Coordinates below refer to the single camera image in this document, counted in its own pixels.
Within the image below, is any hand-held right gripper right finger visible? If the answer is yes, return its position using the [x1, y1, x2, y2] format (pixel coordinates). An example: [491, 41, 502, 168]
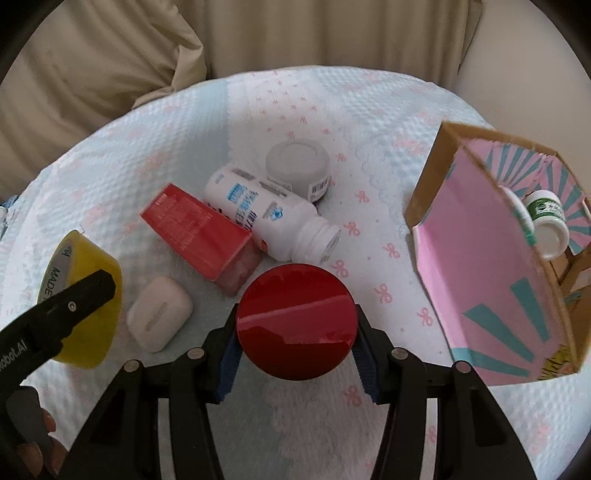
[352, 305, 539, 480]

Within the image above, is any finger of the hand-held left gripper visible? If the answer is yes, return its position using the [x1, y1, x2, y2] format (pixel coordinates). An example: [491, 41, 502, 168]
[34, 269, 117, 356]

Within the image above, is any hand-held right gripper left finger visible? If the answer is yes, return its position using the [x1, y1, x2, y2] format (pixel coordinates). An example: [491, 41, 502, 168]
[69, 302, 243, 480]

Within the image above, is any yellow tape roll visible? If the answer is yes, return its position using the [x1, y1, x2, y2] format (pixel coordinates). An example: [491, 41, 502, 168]
[36, 230, 123, 369]

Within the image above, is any round red jar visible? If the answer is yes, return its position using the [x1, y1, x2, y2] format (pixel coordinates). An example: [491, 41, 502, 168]
[235, 264, 358, 381]

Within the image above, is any cardboard box with pink lining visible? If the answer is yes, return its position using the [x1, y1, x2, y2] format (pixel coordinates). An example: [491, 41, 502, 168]
[404, 121, 591, 387]

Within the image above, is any person's left hand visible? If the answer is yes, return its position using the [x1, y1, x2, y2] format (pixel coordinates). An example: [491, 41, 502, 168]
[16, 408, 71, 480]

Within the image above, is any white earbuds case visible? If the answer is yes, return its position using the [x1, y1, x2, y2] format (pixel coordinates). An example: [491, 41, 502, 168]
[126, 276, 194, 354]

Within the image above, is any red rectangular box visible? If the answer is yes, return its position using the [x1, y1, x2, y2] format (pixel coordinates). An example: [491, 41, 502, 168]
[140, 183, 263, 297]

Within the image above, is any white bottle with blue label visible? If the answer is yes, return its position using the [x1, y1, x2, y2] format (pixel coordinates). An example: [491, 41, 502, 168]
[204, 164, 342, 264]

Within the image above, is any white blanket with pink bows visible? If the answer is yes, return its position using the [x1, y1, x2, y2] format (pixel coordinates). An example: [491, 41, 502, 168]
[0, 67, 591, 480]

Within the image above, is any white jar with frosted lid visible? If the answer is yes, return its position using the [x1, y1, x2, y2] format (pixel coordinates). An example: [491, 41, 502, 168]
[265, 140, 333, 204]

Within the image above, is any white round container green rim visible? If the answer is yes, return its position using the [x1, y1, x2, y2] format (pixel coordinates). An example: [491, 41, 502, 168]
[501, 185, 539, 247]

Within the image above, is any beige pillow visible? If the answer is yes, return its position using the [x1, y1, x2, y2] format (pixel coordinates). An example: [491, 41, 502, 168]
[0, 0, 207, 197]

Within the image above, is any small white green-label bottle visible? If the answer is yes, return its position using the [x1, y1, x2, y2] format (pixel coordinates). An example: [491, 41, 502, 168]
[523, 189, 571, 260]

